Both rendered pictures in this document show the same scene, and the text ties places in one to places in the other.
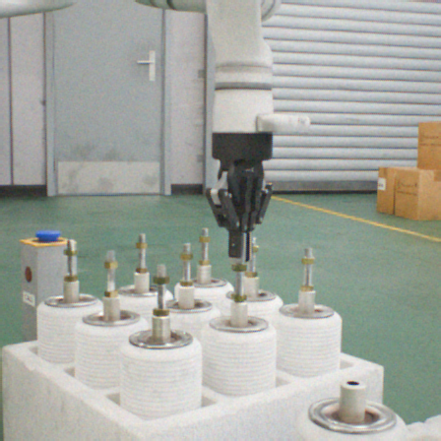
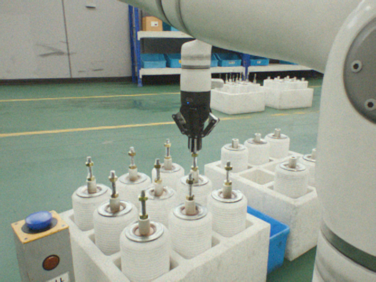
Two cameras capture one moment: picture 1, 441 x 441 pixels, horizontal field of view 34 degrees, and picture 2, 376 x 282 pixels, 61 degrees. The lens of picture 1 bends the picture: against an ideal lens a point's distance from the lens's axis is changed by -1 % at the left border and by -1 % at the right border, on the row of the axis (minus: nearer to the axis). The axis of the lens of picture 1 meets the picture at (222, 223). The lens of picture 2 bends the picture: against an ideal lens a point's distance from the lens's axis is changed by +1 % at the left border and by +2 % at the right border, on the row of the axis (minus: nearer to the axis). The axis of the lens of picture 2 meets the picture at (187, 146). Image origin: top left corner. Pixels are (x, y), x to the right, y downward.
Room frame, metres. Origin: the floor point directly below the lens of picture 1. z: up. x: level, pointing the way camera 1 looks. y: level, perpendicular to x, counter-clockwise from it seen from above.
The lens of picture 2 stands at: (0.94, 0.76, 0.60)
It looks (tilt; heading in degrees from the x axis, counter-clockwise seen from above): 18 degrees down; 267
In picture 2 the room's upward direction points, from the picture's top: straight up
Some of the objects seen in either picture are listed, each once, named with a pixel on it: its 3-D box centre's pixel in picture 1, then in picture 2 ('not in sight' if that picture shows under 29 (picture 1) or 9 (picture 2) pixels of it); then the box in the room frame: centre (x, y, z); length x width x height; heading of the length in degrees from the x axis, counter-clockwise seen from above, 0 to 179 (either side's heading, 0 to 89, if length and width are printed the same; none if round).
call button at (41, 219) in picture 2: (47, 237); (39, 221); (1.16, 0.29, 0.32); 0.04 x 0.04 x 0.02
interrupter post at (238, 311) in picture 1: (238, 314); (194, 175); (0.89, -0.02, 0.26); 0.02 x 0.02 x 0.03
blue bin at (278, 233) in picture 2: not in sight; (236, 229); (0.75, -0.09, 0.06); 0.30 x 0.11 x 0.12; 125
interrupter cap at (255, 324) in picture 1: (238, 324); (194, 180); (0.89, -0.02, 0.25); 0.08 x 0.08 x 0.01
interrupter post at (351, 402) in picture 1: (351, 402); (292, 162); (0.59, -0.11, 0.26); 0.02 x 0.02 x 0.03
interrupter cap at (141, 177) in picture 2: (250, 295); (133, 178); (1.05, -0.04, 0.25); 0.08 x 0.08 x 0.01
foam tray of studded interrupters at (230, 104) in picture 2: not in sight; (235, 99); (0.33, -2.30, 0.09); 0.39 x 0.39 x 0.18; 22
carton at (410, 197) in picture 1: (423, 193); not in sight; (4.45, -1.26, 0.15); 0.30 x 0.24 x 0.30; 14
